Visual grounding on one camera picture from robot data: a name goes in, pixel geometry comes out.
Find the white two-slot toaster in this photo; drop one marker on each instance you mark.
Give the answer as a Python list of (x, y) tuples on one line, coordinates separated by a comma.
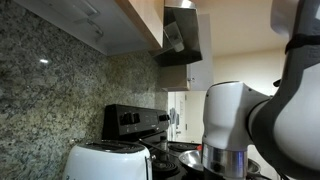
[(108, 160)]

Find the black electric stove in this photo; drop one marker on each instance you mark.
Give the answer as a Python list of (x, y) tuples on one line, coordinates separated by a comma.
[(149, 127)]

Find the wooden upper cabinets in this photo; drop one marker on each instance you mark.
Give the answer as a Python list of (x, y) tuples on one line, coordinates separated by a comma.
[(110, 26)]

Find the stainless range hood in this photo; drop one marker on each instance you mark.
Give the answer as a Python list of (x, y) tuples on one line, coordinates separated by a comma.
[(186, 57)]

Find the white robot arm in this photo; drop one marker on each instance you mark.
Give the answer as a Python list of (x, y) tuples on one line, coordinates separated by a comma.
[(285, 127)]

